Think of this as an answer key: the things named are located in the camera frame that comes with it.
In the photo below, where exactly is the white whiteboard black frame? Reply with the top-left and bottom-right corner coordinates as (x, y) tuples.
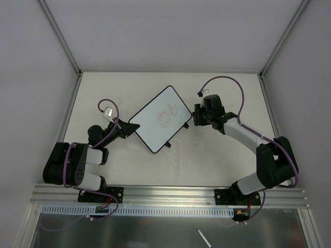
(129, 85), (192, 153)

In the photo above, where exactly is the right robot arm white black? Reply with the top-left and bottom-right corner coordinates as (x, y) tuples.
(193, 91), (298, 205)

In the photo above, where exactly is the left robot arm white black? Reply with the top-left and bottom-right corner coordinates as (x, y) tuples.
(42, 120), (140, 204)

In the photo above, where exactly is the white marker pen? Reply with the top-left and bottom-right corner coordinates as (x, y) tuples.
(197, 228), (212, 248)

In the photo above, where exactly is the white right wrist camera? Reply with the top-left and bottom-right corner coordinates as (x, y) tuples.
(202, 89), (212, 98)

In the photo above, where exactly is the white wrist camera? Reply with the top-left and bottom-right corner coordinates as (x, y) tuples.
(103, 107), (114, 122)
(202, 89), (212, 98)

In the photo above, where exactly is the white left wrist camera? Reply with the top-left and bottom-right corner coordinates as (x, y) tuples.
(103, 107), (114, 122)

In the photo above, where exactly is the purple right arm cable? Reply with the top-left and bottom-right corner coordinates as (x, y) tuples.
(198, 75), (300, 225)

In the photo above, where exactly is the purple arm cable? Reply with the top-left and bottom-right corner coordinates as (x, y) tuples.
(38, 99), (119, 231)
(198, 75), (300, 225)

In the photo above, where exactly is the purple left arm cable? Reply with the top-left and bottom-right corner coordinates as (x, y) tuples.
(38, 99), (119, 231)

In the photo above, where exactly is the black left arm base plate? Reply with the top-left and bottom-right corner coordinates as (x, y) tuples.
(78, 186), (124, 204)

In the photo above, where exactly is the white slotted cable duct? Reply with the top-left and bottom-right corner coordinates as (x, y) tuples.
(41, 205), (234, 219)

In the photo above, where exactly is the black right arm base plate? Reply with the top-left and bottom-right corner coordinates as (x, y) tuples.
(214, 189), (261, 206)

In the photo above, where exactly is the aluminium mounting rail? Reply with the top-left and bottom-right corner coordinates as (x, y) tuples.
(30, 184), (310, 209)

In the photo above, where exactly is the left aluminium frame post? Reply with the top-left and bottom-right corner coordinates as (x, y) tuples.
(37, 0), (82, 76)

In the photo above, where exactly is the aluminium frame post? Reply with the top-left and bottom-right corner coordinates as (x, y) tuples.
(37, 0), (82, 76)
(259, 0), (310, 79)

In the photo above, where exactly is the right aluminium frame post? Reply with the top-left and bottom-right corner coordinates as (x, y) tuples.
(259, 0), (310, 79)

